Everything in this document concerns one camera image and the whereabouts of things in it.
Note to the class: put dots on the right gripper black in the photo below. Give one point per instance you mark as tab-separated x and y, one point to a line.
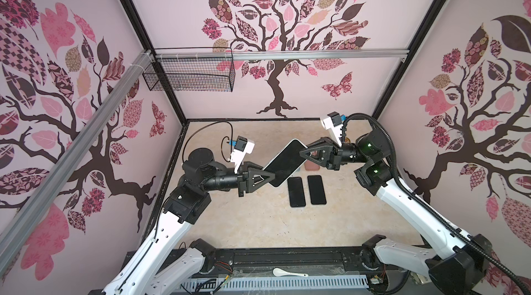
332	156

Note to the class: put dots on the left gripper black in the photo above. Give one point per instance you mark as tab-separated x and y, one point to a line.
245	178

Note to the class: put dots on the black phone white case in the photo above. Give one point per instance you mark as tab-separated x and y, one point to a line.
286	162

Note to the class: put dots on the black smartphone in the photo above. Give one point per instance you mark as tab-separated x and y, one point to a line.
316	190

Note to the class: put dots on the black phone clear case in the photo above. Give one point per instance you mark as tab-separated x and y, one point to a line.
296	192

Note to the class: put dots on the pink phone case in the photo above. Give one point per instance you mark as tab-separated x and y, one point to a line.
310	165

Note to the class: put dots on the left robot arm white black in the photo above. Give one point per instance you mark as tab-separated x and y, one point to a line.
144	273

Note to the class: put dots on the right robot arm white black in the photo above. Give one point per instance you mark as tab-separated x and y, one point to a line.
450	262

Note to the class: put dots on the white plastic spoon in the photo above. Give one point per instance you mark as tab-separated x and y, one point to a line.
278	272

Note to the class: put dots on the aluminium bar back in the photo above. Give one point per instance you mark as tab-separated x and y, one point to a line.
288	55

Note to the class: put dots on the aluminium bar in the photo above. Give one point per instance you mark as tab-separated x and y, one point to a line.
25	221
288	55

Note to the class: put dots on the aluminium bar left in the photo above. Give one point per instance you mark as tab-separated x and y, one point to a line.
25	221

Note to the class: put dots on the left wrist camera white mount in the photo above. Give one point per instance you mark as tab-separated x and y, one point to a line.
240	147

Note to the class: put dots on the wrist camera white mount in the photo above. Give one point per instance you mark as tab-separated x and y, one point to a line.
240	147
333	123

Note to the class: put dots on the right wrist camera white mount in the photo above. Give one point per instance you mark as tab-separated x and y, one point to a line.
333	123

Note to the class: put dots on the white slotted cable duct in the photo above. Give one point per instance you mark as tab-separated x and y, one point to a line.
271	284

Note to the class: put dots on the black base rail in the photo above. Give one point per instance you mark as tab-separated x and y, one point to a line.
310	260

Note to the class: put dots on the black wire basket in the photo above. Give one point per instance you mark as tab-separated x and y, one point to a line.
197	69

